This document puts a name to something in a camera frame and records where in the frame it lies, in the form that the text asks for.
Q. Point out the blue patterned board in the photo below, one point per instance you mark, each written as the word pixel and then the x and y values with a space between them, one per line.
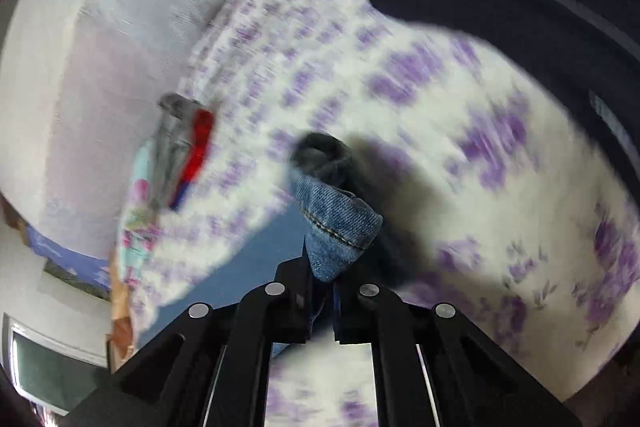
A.
pixel 90 270

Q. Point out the orange brown quilt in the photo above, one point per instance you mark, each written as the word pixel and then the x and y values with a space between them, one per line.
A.
pixel 120 341

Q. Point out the folded floral teal blanket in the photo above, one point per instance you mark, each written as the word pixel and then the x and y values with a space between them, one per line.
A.
pixel 137 231

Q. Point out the folded grey sweatpants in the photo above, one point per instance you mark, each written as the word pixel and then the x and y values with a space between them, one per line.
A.
pixel 173 142

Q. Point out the blue denim jeans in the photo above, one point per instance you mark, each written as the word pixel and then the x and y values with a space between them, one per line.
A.
pixel 328 190

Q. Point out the folded red blue garment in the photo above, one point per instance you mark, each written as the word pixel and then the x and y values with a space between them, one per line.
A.
pixel 201 127

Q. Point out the framed window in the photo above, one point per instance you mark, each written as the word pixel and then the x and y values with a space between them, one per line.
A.
pixel 46 372

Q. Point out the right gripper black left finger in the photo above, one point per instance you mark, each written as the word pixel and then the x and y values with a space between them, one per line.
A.
pixel 210 366

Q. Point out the white lace headboard cover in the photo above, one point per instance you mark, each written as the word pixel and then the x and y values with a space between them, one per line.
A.
pixel 80 80

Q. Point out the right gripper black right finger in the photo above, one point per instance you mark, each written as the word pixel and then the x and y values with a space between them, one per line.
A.
pixel 434 367

